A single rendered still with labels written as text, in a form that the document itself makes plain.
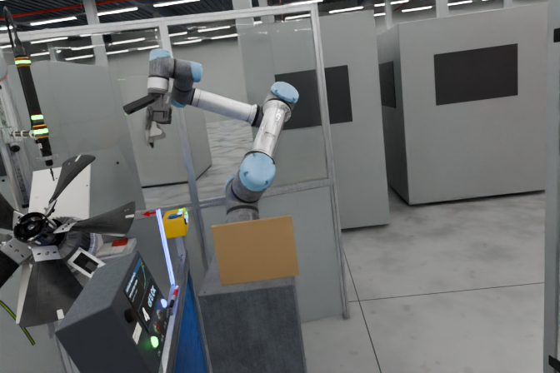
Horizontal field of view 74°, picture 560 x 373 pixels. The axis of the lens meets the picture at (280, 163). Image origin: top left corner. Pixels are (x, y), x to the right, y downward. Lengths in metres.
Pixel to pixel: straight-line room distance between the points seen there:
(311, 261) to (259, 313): 1.28
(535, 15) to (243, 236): 4.30
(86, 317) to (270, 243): 0.60
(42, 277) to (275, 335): 0.85
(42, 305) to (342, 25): 3.20
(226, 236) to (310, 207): 1.24
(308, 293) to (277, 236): 1.44
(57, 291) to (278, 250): 0.81
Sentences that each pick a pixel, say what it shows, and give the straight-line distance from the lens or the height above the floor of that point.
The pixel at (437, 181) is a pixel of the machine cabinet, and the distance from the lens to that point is 4.69.
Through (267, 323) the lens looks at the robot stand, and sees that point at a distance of 1.29.
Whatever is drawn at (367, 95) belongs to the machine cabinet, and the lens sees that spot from 3.81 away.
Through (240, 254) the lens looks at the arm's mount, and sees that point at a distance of 1.23.
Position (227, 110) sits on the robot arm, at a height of 1.54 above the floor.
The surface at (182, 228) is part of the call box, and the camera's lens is 1.82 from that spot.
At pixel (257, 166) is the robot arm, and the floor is 1.36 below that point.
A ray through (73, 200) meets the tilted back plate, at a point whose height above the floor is 1.22.
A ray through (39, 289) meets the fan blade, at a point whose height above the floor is 1.03.
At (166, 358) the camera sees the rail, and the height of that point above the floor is 0.86.
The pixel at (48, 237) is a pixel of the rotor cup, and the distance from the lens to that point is 1.66.
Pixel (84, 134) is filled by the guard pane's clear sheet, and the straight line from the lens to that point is 2.33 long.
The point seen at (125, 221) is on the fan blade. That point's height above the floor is 1.18.
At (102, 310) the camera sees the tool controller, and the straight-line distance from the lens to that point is 0.80.
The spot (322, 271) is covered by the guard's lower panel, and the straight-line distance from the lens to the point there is 2.56.
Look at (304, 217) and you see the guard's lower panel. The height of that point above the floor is 0.78.
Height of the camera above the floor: 1.60
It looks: 11 degrees down
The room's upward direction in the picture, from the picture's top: 8 degrees counter-clockwise
